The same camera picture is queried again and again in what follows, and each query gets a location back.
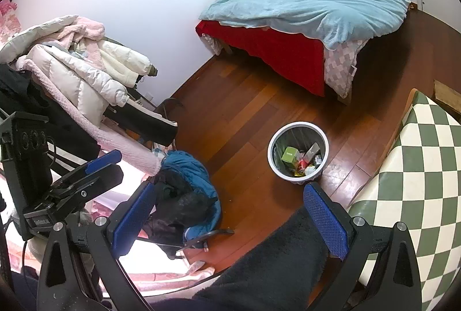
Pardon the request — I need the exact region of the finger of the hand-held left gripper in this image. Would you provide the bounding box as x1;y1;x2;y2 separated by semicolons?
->
43;164;125;211
52;150;123;190

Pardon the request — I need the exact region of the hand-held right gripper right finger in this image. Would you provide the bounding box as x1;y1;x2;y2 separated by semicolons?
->
303;182;423;311

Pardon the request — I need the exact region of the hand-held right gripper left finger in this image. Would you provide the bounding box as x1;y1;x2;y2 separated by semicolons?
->
36;180;157;311

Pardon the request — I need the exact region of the white round trash bin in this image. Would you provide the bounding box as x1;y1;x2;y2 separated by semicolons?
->
267;122;329;186

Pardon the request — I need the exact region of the green box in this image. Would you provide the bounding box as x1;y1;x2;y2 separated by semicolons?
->
281;146;299;165

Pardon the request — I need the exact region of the pile of coats and clothes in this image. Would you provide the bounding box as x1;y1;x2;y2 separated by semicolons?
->
16;16;163;176

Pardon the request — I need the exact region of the black cloth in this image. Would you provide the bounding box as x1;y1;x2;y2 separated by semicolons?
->
0;64;101;175

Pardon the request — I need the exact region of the black white-striped garment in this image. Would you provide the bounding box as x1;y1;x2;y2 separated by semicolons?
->
103;103;179;146

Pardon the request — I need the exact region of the black swivel chair base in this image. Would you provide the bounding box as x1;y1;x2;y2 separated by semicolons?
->
176;228;235;259

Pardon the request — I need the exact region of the white grey flat box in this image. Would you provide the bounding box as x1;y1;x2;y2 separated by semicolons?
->
304;142;321;162

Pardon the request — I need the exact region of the blue jacket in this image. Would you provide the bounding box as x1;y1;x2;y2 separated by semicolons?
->
160;150;221;243

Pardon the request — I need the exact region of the black plastic bin liner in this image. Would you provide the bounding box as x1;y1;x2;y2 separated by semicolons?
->
272;127;326;178

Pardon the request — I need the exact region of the white puffer jacket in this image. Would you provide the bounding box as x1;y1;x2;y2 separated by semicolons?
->
25;39;159;128

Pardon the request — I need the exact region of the dark fuzzy garment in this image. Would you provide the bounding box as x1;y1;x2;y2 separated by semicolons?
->
151;206;330;311

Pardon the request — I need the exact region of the green checkered tablecloth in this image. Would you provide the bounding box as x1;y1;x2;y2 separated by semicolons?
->
347;91;461;311

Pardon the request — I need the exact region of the white grey-lined jacket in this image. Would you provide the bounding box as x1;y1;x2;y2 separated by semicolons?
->
0;15;79;63

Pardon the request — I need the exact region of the pink floral cloth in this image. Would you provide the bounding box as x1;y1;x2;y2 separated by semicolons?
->
0;0;20;41

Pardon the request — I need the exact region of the red bed sheet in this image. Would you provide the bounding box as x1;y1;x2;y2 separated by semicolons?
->
195;20;326;97

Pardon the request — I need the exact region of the cardboard box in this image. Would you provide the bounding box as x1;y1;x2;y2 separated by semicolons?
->
434;80;461;110

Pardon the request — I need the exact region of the black metal chair frame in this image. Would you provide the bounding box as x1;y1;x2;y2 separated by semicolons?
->
153;98;185;149

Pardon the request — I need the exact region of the black cable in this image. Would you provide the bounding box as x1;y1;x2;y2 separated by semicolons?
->
0;185;31;276

